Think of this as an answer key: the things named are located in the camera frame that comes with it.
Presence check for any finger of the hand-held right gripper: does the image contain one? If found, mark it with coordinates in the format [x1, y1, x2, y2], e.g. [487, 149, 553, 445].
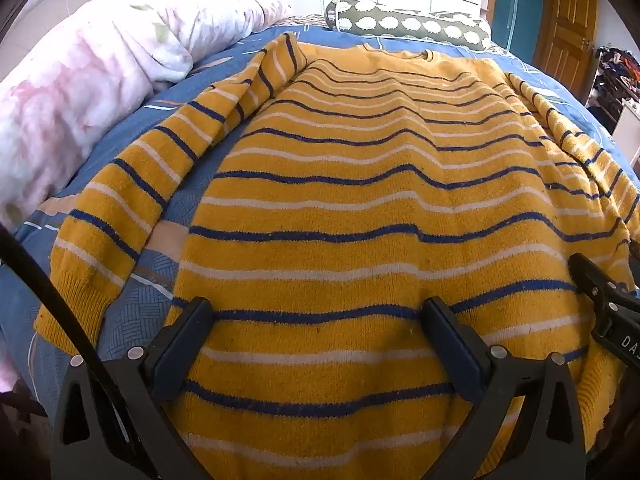
[567, 252, 640, 312]

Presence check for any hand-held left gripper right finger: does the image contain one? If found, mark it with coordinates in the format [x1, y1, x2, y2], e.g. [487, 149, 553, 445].
[421, 296, 587, 480]

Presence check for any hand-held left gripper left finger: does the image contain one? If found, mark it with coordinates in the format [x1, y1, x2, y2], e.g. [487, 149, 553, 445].
[50, 296, 216, 480]

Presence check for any yellow striped sweater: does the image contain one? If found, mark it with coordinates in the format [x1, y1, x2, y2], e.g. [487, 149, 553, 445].
[34, 31, 640, 480]

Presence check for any pile of colourful clothes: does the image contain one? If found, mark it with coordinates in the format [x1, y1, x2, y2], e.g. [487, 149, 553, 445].
[592, 45, 640, 92]

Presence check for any blue plaid bed sheet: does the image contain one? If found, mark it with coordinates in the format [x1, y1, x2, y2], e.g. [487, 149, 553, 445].
[0, 12, 640, 411]

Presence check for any cluttered white shelf unit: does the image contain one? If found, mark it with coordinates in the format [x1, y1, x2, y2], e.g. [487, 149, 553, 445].
[585, 77, 640, 171]

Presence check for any wooden door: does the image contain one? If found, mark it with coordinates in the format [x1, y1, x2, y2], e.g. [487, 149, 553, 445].
[532, 0, 601, 96]

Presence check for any pink floral quilt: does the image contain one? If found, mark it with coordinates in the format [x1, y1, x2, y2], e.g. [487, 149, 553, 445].
[0, 0, 296, 233]

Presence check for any teal wardrobe panel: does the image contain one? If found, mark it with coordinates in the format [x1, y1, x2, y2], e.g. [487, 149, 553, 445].
[492, 0, 543, 56]

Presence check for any green patterned bolster pillow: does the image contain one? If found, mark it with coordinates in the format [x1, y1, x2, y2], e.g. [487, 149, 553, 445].
[324, 0, 493, 52]

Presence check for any beige arched headboard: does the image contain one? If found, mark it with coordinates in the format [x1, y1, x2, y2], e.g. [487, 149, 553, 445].
[0, 0, 151, 86]

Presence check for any black cable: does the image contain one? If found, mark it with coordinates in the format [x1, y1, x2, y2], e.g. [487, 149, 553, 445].
[0, 227, 132, 441]

